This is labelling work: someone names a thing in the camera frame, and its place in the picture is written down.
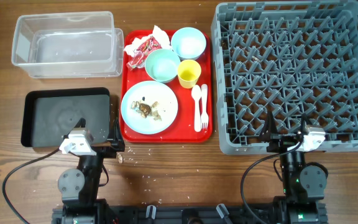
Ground red serving tray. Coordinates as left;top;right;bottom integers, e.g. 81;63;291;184
119;38;213;143

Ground food scraps on plate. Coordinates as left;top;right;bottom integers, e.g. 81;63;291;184
131;100;162;121

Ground white plastic fork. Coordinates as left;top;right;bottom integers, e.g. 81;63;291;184
201;84;209;129

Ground grey dishwasher rack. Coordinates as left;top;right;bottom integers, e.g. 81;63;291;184
211;1;358;155

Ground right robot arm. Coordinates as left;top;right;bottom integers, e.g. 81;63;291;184
259;111;328;223

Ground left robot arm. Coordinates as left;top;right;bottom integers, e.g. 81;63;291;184
51;118;125;224

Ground mint green bowl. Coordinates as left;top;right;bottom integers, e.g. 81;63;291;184
145;49;181;83

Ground white napkin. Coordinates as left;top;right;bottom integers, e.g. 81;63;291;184
124;26;172;57

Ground red snack wrapper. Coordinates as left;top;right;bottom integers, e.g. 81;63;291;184
124;35;162;70

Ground black plastic tray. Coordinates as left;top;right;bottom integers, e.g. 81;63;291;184
21;87;111;147

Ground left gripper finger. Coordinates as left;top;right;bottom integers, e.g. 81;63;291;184
109;118;125;152
62;118;86;139

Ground light blue bowl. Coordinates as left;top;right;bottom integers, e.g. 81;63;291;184
171;27;206;60

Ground yellow plastic cup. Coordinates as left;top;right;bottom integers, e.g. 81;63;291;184
177;60;201;89

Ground food crumb on table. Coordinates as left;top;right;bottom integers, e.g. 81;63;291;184
117;154;124;164

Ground light blue plate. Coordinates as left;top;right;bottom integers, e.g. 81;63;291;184
121;81;178;135

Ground white plastic spoon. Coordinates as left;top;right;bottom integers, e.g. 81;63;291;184
191;85;201;133

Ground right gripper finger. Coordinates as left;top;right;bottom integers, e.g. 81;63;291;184
259;111;278;142
300;113;310;134

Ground clear plastic waste bin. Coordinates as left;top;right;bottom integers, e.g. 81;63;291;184
11;11;124;78

